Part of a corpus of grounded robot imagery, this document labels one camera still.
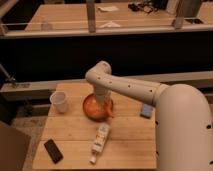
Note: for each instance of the grey metal post right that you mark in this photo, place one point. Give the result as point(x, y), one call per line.
point(187, 11)

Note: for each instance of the grey metal post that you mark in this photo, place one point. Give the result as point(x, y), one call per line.
point(90, 6)
point(187, 11)

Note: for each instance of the white plastic cup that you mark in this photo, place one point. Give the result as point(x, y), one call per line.
point(59, 100)

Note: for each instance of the brown cardboard box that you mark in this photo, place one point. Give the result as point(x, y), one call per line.
point(13, 148)

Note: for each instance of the white squeeze bottle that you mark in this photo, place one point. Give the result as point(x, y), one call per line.
point(99, 142)

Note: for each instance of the metal clamp bracket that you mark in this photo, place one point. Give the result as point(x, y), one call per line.
point(12, 80)

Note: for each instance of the orange ceramic bowl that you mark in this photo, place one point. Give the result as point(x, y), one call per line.
point(94, 110)

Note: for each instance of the black smartphone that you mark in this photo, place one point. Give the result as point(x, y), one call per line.
point(53, 151)

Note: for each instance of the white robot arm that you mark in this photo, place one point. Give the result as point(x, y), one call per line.
point(183, 118)

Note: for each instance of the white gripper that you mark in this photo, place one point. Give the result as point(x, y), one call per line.
point(101, 95)

